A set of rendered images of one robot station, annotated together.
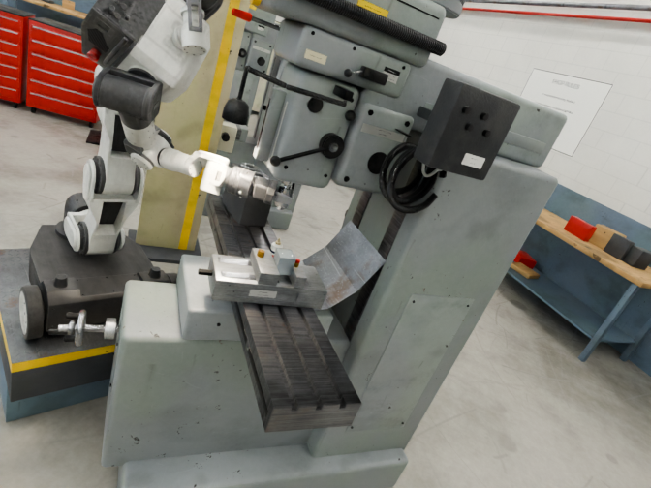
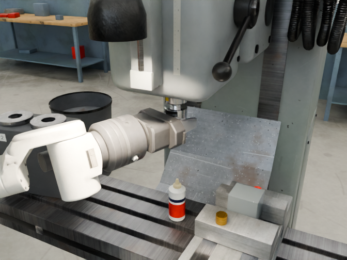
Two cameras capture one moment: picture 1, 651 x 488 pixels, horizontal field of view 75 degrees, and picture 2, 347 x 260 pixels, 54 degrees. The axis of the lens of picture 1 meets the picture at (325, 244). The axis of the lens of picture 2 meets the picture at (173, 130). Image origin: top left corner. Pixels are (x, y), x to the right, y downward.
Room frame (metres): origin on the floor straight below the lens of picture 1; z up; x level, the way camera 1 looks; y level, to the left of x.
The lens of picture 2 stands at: (0.78, 0.56, 1.51)
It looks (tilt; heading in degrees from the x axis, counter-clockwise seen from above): 24 degrees down; 325
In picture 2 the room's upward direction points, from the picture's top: straight up
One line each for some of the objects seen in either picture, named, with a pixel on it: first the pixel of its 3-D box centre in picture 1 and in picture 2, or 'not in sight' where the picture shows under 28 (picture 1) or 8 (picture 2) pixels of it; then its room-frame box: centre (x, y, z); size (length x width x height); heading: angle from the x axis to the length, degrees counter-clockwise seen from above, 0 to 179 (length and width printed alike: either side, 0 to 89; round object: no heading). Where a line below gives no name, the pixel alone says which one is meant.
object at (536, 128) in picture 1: (455, 107); not in sight; (1.55, -0.26, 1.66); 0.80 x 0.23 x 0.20; 119
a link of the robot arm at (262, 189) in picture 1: (257, 188); (140, 135); (1.30, 0.27, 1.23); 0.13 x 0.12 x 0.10; 8
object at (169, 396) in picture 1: (224, 372); not in sight; (1.30, 0.20, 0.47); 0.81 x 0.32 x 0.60; 119
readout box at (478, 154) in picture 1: (467, 132); not in sight; (1.16, -0.24, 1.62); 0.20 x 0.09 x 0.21; 119
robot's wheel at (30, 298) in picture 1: (31, 312); not in sight; (1.21, 0.94, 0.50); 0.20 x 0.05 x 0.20; 48
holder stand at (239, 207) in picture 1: (248, 193); (37, 151); (1.68, 0.38, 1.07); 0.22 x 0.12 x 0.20; 40
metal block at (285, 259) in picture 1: (283, 261); (245, 204); (1.17, 0.10, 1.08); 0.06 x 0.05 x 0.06; 27
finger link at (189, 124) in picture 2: (282, 198); (186, 126); (1.28, 0.18, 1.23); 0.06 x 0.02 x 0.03; 98
